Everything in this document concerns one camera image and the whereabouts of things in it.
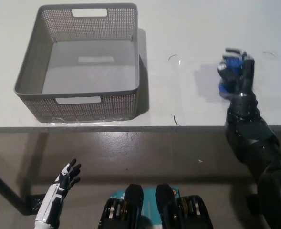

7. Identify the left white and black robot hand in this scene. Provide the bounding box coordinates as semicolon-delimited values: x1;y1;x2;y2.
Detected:
34;158;82;222

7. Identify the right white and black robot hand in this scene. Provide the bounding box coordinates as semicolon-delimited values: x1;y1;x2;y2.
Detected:
216;47;260;125

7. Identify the blue rook chess piece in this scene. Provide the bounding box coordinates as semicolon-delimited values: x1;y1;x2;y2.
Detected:
218;56;245;99

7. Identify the clear plastic sheet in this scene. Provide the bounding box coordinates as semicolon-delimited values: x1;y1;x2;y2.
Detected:
178;58;281;126

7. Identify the black metal table leg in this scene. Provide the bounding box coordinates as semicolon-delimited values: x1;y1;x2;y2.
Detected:
0;164;44;216

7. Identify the grey perforated plastic basket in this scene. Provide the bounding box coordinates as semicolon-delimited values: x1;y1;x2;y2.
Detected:
13;2;141;123

